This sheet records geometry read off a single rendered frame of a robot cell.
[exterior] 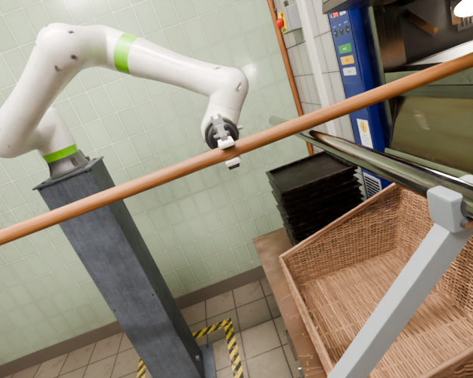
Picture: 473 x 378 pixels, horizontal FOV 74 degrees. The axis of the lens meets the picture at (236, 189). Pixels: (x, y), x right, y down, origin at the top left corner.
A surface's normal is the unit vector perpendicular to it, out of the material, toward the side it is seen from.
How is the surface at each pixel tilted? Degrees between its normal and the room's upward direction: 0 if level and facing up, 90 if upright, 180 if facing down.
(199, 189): 90
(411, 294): 90
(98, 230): 90
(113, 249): 90
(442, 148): 70
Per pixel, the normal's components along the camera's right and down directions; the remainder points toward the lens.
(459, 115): -0.99, 0.03
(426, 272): 0.13, 0.31
